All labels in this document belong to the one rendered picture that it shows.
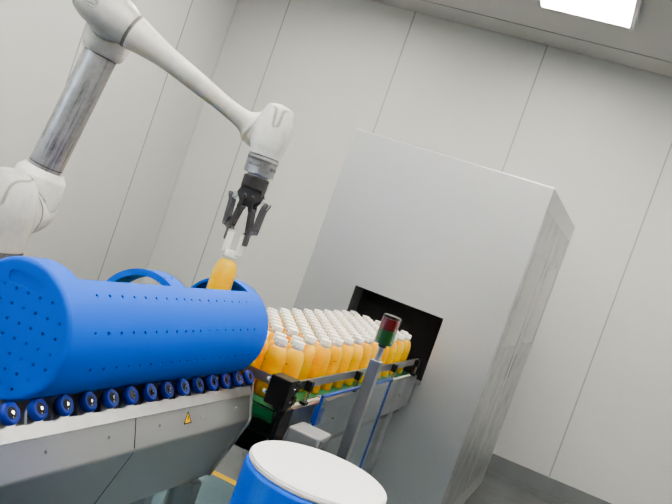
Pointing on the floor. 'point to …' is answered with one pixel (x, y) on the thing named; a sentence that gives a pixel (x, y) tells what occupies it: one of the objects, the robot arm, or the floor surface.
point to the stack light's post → (359, 409)
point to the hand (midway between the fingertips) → (234, 243)
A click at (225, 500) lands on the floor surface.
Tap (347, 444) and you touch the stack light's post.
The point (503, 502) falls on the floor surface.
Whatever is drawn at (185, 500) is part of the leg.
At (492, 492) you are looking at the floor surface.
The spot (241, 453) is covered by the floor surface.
